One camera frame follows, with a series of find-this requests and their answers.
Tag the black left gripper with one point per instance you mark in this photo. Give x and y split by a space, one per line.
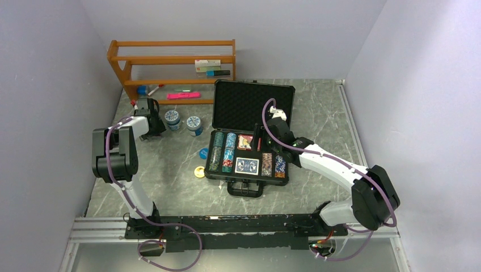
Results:
159 128

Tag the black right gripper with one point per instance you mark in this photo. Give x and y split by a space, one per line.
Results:
255 139

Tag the red playing card deck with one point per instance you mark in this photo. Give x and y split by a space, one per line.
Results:
244 142

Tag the pink white chip stack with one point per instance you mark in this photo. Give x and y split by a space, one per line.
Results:
266 164

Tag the blue playing card deck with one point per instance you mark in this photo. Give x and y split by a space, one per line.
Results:
247 166

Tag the light blue poker chip stack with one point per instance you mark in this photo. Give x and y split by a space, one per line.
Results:
230 141

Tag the teal green poker chip stack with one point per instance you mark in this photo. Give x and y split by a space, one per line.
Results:
218 139

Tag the blue round dealer chip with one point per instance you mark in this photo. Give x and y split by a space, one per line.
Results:
203 153

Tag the yellow dealer button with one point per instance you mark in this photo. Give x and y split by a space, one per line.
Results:
199 172

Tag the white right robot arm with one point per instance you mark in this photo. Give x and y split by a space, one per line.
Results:
372 200

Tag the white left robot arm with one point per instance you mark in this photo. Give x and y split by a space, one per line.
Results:
115 161

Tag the black poker set case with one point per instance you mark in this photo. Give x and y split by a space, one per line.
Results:
239 151

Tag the blue white lidded jar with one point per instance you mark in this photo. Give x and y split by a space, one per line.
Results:
194 126
173 120

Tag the red white chip stack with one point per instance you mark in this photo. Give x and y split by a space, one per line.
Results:
227 163

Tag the pink highlighter marker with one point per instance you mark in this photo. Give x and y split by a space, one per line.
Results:
183 95

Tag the blue capped small bottle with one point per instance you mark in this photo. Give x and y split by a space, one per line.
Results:
143 90

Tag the yellow blue poker chip stack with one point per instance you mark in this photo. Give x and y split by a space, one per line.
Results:
214 164

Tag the red white marker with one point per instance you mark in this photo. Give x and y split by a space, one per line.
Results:
155 89

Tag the orange wooden shelf rack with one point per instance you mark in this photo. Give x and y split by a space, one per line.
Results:
138 63

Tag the teal marker pen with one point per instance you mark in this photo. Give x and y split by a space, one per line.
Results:
218 73

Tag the white red box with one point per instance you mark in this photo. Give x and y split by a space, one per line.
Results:
199 63

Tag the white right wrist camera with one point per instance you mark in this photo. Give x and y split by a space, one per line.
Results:
277 113

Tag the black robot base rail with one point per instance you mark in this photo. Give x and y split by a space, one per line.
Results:
295 231

